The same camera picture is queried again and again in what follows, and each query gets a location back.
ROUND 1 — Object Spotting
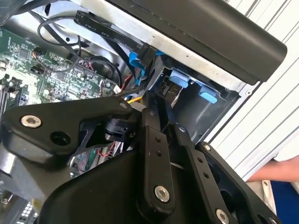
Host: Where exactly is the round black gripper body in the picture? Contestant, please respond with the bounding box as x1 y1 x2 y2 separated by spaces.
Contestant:
38 149 211 224

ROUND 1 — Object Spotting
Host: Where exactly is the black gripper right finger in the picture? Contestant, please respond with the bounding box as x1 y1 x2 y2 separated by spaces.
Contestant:
174 125 281 224

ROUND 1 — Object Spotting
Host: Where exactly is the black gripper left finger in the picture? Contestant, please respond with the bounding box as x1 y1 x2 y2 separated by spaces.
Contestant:
0 96 177 220

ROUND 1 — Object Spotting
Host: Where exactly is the yellow red black power wire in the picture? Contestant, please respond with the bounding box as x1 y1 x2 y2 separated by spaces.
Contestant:
126 91 170 112

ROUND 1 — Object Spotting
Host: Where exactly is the hard disk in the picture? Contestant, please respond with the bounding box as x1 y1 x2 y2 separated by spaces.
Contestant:
154 66 219 105

